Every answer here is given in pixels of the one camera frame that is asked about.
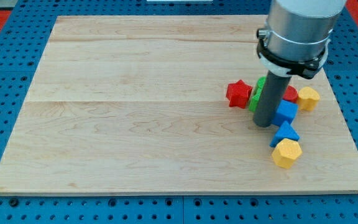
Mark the red star block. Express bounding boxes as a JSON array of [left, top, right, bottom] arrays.
[[226, 80, 253, 109]]

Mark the yellow hexagon block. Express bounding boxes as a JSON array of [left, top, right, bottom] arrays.
[[272, 138, 303, 169]]

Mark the green block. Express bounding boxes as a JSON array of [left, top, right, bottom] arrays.
[[249, 77, 266, 112]]

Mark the blue triangle block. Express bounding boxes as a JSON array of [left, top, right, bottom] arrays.
[[270, 121, 300, 147]]

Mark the yellow heart block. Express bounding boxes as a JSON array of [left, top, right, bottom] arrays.
[[296, 86, 320, 111]]

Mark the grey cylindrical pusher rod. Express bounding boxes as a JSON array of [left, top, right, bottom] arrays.
[[253, 72, 291, 128]]

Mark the wooden board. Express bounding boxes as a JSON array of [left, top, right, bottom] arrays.
[[0, 16, 358, 196]]

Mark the blue cube block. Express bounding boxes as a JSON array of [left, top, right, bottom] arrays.
[[272, 100, 298, 126]]

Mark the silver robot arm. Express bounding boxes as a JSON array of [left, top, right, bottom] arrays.
[[266, 0, 346, 62]]

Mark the red cylinder block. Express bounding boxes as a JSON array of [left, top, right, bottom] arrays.
[[283, 85, 298, 103]]

